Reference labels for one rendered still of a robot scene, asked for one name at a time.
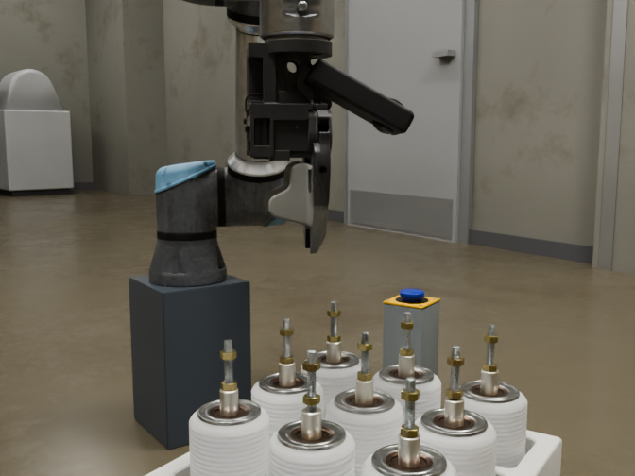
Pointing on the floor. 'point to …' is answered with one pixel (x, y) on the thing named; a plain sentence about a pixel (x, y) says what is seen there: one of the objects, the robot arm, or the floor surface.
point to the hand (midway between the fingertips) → (317, 238)
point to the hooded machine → (33, 137)
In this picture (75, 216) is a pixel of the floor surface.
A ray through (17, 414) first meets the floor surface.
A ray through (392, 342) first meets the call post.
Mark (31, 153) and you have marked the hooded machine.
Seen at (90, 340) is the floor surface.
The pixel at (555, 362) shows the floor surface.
